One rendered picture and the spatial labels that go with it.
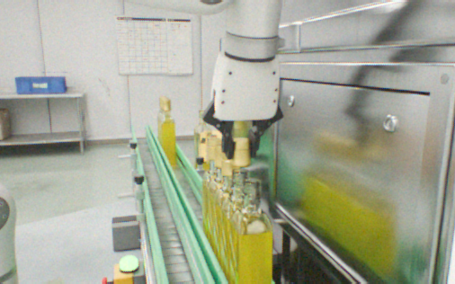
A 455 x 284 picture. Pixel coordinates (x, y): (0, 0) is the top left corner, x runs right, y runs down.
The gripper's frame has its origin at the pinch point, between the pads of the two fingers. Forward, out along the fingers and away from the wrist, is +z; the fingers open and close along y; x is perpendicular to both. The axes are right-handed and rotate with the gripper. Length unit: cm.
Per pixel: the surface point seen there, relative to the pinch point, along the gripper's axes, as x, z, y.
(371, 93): 13.0, -13.5, -12.6
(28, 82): -495, 159, 139
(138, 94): -550, 200, -8
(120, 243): -40, 54, 21
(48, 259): -40, 57, 42
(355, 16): 5.2, -21.7, -12.8
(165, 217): -35, 42, 8
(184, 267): -7.5, 34.1, 7.3
